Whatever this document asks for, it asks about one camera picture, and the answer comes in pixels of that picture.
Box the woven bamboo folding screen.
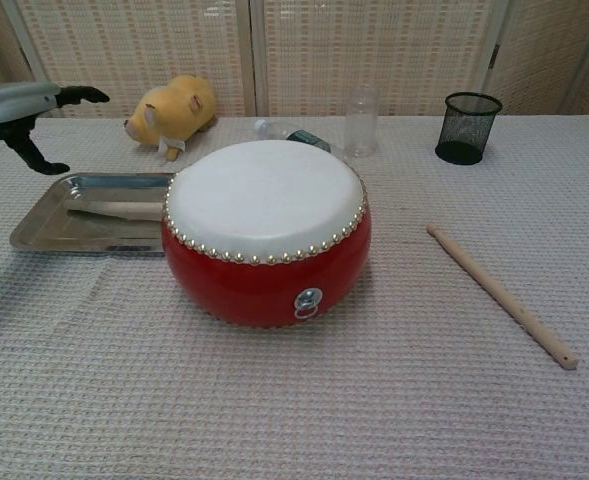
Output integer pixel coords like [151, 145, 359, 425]
[0, 0, 589, 122]

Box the red drum with white skin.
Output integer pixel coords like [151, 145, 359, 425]
[161, 140, 374, 331]

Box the rectangular metal tray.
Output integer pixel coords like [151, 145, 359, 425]
[8, 172, 176, 259]

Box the black mesh pen holder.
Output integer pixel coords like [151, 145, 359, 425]
[434, 91, 504, 167]

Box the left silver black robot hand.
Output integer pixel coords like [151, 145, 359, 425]
[0, 82, 112, 177]

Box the wooden drumstick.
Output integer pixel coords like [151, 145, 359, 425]
[63, 199, 168, 216]
[426, 223, 581, 372]

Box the clear bottle with green label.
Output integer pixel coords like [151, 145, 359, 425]
[253, 118, 346, 154]

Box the yellow plush animal toy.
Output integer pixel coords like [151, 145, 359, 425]
[122, 73, 218, 164]

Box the white woven tablecloth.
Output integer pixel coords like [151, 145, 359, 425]
[0, 115, 589, 480]

